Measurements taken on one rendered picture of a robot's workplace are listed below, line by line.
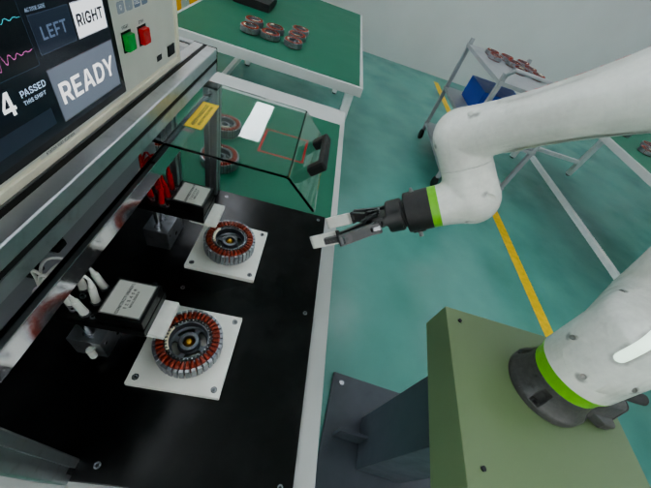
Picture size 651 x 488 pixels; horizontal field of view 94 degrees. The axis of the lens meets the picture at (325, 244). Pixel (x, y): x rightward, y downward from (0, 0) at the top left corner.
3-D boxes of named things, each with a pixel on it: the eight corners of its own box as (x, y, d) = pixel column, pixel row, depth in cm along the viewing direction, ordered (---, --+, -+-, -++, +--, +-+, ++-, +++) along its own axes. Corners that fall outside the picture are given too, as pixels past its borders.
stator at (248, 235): (259, 235, 75) (260, 226, 73) (247, 271, 68) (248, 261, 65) (213, 225, 74) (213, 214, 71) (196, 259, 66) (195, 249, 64)
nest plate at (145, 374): (242, 320, 61) (242, 318, 61) (218, 400, 51) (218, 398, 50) (165, 305, 59) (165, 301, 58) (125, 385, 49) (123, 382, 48)
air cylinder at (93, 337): (132, 318, 56) (125, 302, 52) (108, 357, 51) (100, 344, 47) (103, 312, 55) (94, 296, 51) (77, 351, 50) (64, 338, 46)
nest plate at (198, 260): (266, 235, 78) (267, 231, 77) (253, 283, 68) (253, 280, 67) (207, 221, 76) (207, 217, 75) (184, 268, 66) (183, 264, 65)
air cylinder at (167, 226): (183, 227, 73) (181, 210, 69) (170, 250, 67) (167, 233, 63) (161, 222, 72) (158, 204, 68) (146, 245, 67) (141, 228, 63)
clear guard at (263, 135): (325, 142, 69) (332, 118, 65) (314, 212, 53) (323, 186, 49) (177, 99, 65) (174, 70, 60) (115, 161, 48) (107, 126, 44)
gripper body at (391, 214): (407, 234, 67) (367, 242, 70) (408, 222, 75) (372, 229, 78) (399, 202, 65) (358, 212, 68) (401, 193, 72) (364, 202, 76)
